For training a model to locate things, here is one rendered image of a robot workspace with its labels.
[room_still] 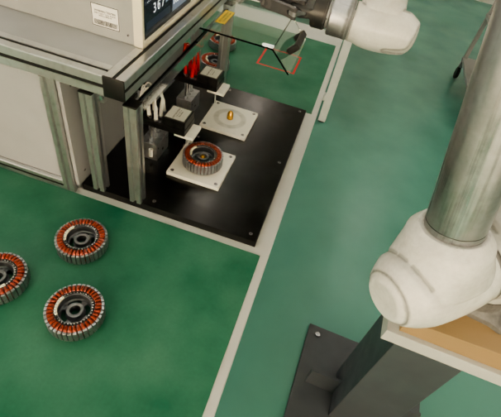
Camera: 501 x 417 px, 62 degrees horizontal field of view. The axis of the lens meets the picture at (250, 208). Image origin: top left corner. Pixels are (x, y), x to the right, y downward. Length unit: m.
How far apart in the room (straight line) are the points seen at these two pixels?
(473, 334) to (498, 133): 0.53
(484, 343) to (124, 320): 0.76
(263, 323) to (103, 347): 1.00
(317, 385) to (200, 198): 0.91
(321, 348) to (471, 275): 1.10
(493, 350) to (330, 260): 1.14
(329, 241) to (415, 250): 1.39
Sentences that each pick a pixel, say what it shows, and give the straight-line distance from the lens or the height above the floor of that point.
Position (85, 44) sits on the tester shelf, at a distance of 0.98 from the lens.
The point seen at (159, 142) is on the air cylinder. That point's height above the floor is 0.82.
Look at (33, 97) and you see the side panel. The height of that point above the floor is 1.00.
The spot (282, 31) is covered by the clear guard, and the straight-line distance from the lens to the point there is 1.27.
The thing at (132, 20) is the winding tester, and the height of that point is 1.17.
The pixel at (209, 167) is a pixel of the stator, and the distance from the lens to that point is 1.12.
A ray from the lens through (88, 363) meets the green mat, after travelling 0.89.
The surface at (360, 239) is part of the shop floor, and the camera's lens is 2.21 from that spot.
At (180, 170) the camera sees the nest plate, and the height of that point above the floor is 0.78.
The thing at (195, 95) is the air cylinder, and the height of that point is 0.82.
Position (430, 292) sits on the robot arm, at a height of 1.01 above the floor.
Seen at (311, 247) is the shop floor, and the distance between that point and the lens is 2.08.
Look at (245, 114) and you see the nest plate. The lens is 1.39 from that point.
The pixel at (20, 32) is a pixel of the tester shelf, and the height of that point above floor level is 1.11.
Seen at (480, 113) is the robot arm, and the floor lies 1.29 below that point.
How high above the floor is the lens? 1.56
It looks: 46 degrees down
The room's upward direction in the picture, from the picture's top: 13 degrees clockwise
